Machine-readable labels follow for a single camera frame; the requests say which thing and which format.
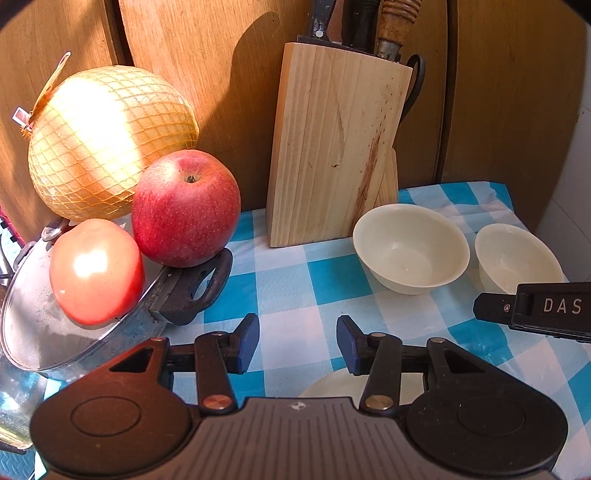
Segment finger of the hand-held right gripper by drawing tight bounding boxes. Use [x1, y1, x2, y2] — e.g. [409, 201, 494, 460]
[474, 293, 518, 321]

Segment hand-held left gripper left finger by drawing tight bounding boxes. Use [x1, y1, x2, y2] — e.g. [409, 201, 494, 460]
[108, 314, 260, 414]

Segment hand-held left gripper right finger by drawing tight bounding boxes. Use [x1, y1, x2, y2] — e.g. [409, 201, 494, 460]
[336, 315, 490, 413]

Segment cream bowl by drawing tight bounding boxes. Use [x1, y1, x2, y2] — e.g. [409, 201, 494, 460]
[475, 223, 566, 296]
[353, 203, 471, 295]
[298, 369, 426, 408]

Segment blue white checkered tablecloth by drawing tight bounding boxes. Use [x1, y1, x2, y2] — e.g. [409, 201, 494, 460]
[198, 180, 591, 480]

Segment red apple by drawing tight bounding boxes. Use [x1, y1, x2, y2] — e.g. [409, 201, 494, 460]
[131, 149, 242, 268]

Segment red tomato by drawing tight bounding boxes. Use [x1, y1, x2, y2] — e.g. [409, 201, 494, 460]
[49, 218, 146, 326]

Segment wooden knife block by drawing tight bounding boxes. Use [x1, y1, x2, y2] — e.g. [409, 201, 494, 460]
[267, 41, 414, 248]

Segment glass pan lid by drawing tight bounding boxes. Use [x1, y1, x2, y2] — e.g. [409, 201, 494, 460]
[0, 217, 163, 373]

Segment black scissors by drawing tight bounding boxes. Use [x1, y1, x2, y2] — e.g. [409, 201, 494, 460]
[399, 54, 426, 121]

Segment pomelo in yellow net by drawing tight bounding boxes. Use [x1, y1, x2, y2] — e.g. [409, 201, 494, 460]
[14, 52, 200, 222]

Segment blue foam mat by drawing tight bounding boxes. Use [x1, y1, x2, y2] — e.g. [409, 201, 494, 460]
[0, 447, 47, 480]

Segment red plastic item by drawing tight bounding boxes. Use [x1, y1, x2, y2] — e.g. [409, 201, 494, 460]
[0, 203, 21, 243]

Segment steel pan with black handles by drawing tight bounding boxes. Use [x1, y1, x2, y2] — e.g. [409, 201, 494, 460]
[0, 217, 234, 384]

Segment ribbed wooden handle knife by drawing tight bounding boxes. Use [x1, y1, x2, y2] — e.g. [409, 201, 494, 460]
[375, 0, 426, 62]

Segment dark handle knife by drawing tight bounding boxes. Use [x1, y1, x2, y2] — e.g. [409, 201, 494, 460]
[346, 0, 382, 52]

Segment black riveted handle knife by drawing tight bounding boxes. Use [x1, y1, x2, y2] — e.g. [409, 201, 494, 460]
[307, 0, 340, 44]

